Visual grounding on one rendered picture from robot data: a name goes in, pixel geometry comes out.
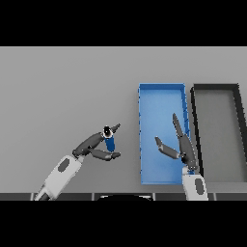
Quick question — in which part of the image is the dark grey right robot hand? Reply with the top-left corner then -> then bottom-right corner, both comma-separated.
154,112 -> 200,172

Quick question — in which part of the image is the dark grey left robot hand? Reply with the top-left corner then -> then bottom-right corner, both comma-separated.
71,123 -> 123,162

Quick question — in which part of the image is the blue bin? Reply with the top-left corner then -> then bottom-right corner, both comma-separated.
138,82 -> 192,185

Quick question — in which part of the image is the dark grey bin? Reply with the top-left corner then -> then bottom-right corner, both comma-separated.
190,83 -> 247,184

